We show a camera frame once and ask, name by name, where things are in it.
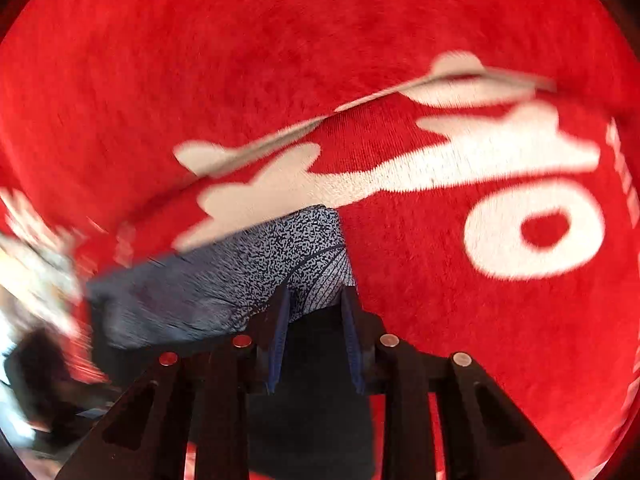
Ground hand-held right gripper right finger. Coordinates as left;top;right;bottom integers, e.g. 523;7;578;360
341;286;574;480

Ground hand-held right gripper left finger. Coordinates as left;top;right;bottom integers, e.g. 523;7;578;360
55;282;292;480

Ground white floral cloth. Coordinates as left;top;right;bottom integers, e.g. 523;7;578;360
0;187;87;333

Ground red printed sofa cover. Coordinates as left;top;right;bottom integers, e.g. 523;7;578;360
0;0;640;480

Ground black pants with patterned trim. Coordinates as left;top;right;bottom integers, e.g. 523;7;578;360
85;204;382;480

